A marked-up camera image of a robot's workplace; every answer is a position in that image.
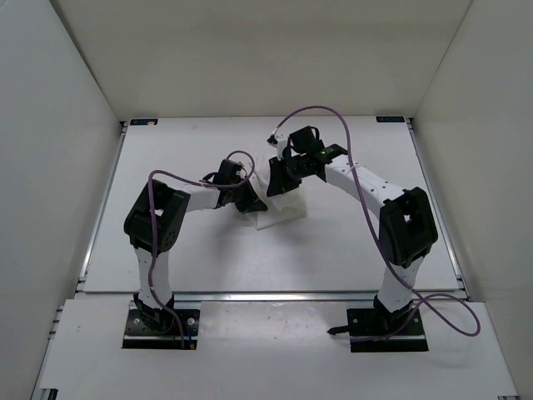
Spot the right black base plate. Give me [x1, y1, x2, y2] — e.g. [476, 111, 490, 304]
[327, 308, 429, 353]

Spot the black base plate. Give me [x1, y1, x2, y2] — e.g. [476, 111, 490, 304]
[122, 302, 201, 351]
[327, 308, 429, 353]

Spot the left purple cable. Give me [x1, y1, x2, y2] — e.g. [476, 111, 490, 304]
[147, 150, 257, 349]

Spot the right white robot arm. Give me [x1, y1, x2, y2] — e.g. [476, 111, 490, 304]
[266, 126, 438, 334]

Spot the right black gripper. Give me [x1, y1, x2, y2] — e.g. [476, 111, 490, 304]
[267, 155, 309, 198]

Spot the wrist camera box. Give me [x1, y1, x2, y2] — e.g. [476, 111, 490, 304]
[267, 129, 291, 160]
[237, 161, 248, 179]

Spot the right blue corner label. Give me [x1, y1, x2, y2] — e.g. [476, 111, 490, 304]
[376, 116, 405, 123]

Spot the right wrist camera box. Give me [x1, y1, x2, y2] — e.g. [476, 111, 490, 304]
[267, 129, 291, 160]

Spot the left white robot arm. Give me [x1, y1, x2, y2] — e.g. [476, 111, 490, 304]
[123, 158, 267, 332]

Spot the left blue corner label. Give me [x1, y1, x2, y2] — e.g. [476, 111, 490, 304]
[128, 118, 158, 126]

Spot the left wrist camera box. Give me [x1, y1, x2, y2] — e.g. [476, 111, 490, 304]
[237, 161, 248, 179]

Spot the aluminium front rail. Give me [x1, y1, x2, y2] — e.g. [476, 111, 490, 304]
[174, 291, 376, 303]

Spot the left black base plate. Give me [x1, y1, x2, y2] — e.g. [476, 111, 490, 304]
[122, 302, 201, 351]

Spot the white pleated skirt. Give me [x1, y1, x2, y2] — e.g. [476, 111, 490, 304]
[247, 154, 307, 231]

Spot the blue corner label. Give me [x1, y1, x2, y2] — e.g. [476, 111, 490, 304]
[376, 116, 405, 123]
[128, 118, 158, 126]

